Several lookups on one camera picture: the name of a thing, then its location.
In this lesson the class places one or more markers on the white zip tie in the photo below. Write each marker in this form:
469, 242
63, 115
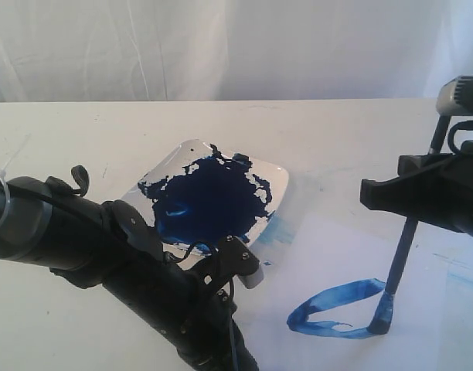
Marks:
3, 182

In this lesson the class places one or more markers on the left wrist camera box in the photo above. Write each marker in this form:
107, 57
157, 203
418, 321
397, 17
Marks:
233, 258

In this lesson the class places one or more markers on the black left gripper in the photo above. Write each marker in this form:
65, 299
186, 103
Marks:
177, 304

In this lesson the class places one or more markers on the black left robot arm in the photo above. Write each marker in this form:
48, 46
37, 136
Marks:
53, 224

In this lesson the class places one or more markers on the black paintbrush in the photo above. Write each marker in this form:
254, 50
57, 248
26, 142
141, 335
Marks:
383, 315

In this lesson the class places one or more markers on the white paper sheet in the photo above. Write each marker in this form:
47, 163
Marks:
313, 308

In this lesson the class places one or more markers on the white square paint dish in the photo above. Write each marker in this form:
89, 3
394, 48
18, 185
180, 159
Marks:
201, 193

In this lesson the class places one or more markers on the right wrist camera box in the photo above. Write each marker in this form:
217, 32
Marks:
456, 97

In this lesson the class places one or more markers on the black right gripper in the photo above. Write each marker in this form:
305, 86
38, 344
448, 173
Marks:
442, 195

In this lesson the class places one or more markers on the white backdrop curtain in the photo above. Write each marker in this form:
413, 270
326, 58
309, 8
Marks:
231, 50

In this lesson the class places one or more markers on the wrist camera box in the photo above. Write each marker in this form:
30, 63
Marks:
233, 258
456, 97

